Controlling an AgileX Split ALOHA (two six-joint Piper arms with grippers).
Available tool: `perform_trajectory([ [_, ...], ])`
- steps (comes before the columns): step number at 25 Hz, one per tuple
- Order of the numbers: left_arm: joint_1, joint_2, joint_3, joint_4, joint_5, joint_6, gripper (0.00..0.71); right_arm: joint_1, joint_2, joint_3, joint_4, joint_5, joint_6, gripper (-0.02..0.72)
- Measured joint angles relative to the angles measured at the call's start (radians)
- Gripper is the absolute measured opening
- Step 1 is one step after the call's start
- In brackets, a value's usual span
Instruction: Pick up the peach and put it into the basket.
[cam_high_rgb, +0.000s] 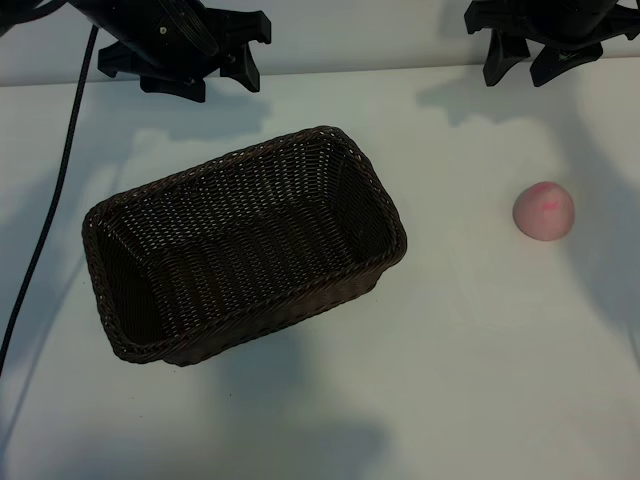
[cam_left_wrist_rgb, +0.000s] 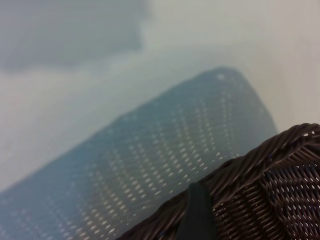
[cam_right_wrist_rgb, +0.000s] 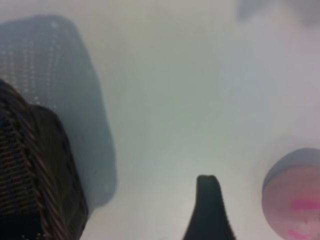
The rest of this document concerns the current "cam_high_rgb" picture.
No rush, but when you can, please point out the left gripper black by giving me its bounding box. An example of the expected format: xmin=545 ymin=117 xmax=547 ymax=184
xmin=69 ymin=0 xmax=274 ymax=104

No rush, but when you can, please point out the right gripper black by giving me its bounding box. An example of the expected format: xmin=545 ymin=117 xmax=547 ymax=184
xmin=463 ymin=0 xmax=634 ymax=89

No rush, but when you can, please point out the dark brown wicker basket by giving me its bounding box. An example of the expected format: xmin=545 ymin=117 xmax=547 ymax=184
xmin=81 ymin=124 xmax=409 ymax=369

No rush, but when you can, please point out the pink peach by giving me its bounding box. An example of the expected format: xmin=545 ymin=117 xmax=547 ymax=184
xmin=511 ymin=179 xmax=576 ymax=243

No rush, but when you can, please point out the black ribbed camera cable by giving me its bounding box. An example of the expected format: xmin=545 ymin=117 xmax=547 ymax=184
xmin=159 ymin=0 xmax=220 ymax=56

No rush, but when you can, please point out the left arm braided black cable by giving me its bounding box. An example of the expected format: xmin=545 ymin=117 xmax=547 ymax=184
xmin=0 ymin=24 xmax=100 ymax=376

